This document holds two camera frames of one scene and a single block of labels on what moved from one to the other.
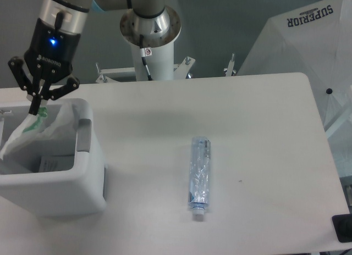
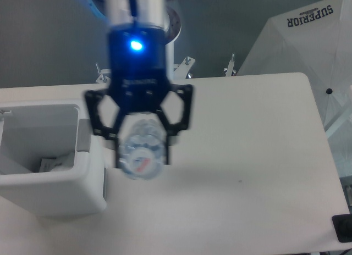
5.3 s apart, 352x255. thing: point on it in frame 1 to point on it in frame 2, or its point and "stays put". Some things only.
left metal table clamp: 102,77 stays put
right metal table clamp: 230,70 stays put
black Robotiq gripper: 50,55 to 138,78
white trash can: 54,177 stays put
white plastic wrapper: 40,136 to 67,163
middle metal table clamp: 181,70 stays put
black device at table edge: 343,225 stays put
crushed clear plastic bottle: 199,175 to 142,145
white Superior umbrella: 314,39 stays put
